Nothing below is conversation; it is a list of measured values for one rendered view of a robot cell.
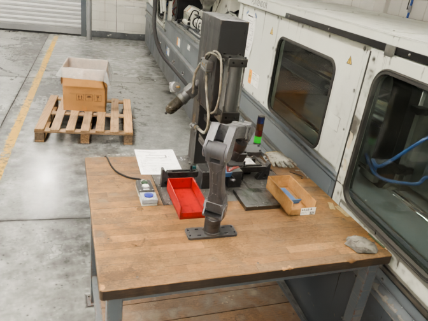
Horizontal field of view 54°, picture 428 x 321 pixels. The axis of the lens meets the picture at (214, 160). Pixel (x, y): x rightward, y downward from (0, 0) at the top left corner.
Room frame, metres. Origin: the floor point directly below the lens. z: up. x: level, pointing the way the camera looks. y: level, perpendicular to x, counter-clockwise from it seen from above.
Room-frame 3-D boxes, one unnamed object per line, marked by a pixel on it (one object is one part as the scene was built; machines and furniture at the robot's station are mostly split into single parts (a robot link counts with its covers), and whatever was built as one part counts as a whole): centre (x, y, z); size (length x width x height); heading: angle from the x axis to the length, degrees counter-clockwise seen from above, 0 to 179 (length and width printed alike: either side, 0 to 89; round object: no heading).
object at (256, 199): (1.70, -0.21, 0.91); 0.17 x 0.16 x 0.02; 111
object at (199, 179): (1.82, -0.03, 0.94); 0.20 x 0.10 x 0.07; 111
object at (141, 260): (1.66, -0.05, 0.45); 1.12 x 0.99 x 0.90; 111
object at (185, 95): (2.04, 0.19, 1.25); 0.19 x 0.07 x 0.19; 111
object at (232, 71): (1.82, -0.02, 1.37); 0.11 x 0.09 x 0.30; 111
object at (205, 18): (2.07, 0.06, 1.28); 0.14 x 0.12 x 0.75; 111
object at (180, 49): (7.61, 0.69, 0.49); 5.51 x 1.02 x 0.97; 18
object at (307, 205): (1.74, -0.37, 0.93); 0.25 x 0.13 x 0.08; 21
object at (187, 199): (1.60, 0.10, 0.93); 0.25 x 0.12 x 0.06; 21
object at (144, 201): (1.57, 0.26, 0.90); 0.07 x 0.07 x 0.06; 21
